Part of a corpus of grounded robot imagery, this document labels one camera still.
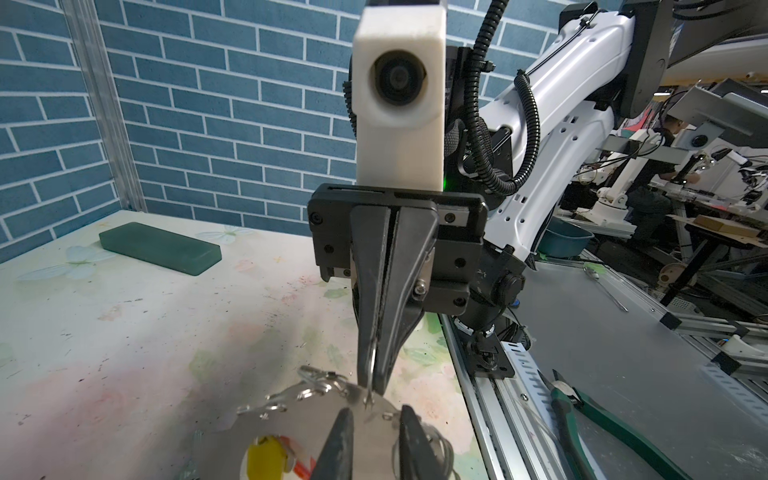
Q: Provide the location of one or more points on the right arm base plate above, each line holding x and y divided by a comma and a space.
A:
484, 347

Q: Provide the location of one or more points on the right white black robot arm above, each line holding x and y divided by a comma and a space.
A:
520, 151

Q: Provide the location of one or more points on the green rectangular block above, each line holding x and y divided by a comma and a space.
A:
162, 248

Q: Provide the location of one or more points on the aluminium front rail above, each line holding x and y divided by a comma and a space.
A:
666, 374

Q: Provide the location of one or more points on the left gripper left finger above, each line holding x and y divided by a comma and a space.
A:
336, 458

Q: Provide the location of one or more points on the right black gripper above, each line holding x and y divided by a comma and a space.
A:
434, 242

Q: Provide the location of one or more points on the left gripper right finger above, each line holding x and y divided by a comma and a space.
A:
417, 460

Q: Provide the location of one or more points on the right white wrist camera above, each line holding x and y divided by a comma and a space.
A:
398, 94

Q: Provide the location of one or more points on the metal key organizer plate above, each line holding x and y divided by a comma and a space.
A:
306, 412

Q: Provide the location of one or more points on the red key tag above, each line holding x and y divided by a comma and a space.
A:
299, 460

